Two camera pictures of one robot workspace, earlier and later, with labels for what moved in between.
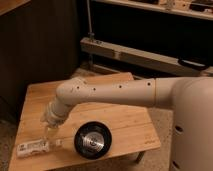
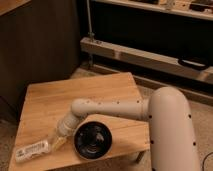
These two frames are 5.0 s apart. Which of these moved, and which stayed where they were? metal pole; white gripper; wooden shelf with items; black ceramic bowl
Moved: white gripper
Stayed: metal pole; wooden shelf with items; black ceramic bowl
